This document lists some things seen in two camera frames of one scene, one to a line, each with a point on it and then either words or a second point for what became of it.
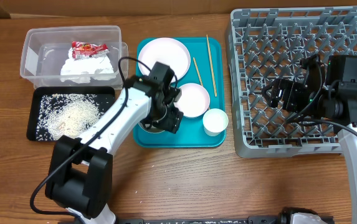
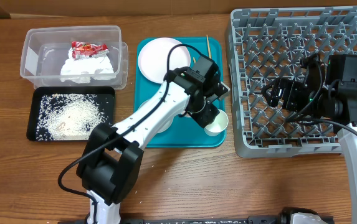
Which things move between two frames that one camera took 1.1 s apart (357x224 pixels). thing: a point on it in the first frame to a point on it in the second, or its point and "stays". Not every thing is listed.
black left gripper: x=171 y=123 to x=207 y=117
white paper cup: x=214 y=121 stays
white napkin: x=83 y=70 stays
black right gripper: x=291 y=89 stays
